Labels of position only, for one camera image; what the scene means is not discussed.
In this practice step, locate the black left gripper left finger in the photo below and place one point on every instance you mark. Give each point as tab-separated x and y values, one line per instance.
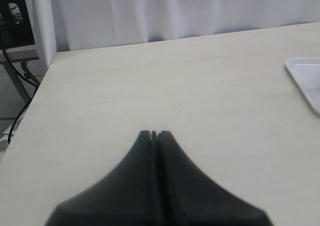
126	196

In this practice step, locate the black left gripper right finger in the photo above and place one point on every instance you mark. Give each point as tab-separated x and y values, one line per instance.
190	197

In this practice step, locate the white plastic tray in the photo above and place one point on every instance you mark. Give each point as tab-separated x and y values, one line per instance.
306	74

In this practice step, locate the grey metal side table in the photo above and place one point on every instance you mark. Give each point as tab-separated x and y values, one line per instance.
15	63

